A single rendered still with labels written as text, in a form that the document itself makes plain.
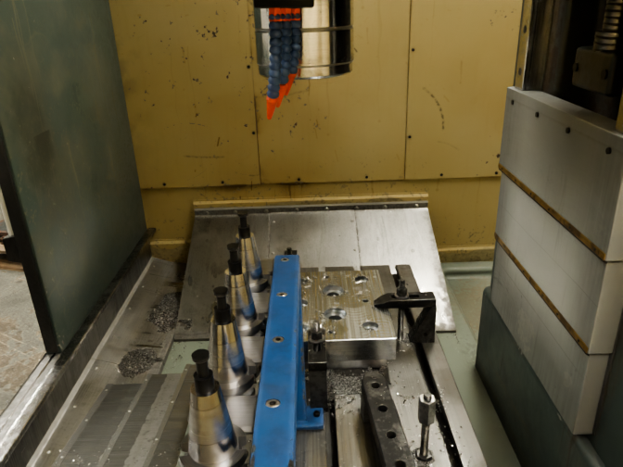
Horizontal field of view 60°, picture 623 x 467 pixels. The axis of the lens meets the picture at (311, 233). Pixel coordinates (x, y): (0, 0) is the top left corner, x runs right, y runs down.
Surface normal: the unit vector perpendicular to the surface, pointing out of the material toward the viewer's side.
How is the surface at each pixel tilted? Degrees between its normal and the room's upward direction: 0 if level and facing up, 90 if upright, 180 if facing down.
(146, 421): 8
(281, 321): 0
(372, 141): 90
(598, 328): 90
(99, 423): 8
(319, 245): 24
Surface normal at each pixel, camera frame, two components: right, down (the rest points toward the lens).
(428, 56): 0.01, 0.40
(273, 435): -0.04, -0.92
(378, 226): -0.03, -0.67
